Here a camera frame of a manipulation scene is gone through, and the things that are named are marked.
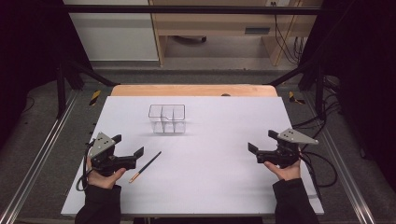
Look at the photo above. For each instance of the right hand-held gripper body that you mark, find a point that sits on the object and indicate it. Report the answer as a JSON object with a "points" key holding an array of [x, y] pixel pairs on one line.
{"points": [[285, 154]]}

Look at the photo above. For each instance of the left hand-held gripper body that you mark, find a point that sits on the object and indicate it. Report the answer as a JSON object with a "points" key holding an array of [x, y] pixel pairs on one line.
{"points": [[101, 146]]}

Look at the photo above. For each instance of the black gold makeup brush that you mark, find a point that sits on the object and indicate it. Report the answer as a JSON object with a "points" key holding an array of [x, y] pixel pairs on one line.
{"points": [[145, 167]]}

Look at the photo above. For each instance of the clear plastic organizer box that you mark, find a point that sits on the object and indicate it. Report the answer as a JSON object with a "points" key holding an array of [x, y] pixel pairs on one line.
{"points": [[168, 119]]}

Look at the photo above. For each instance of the person's right hand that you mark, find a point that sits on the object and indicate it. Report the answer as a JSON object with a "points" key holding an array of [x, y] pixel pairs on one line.
{"points": [[288, 172]]}

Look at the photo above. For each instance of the person's left hand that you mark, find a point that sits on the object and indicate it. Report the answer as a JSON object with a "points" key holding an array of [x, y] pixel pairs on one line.
{"points": [[102, 181]]}

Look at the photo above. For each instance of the white table board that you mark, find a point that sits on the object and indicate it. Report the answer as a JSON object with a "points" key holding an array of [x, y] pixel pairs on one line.
{"points": [[211, 174]]}

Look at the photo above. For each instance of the black metal stand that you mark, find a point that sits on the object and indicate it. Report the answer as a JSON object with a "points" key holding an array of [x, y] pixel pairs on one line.
{"points": [[62, 90], [319, 90]]}

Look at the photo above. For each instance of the white cabinet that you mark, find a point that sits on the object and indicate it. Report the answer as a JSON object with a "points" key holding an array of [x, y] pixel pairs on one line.
{"points": [[115, 37]]}

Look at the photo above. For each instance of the black curtain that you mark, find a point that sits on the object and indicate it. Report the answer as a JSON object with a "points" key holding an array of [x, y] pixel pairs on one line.
{"points": [[28, 46], [364, 62]]}

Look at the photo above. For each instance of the light wooden cabinet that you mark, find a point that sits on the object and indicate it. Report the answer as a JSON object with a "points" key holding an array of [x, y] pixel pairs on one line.
{"points": [[218, 23]]}

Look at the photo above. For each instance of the black metal crossbar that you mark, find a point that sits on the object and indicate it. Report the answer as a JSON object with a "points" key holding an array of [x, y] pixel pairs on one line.
{"points": [[186, 9]]}

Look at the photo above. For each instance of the aluminium floor rail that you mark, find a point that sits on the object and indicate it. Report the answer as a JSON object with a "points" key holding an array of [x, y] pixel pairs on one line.
{"points": [[37, 155], [345, 174]]}

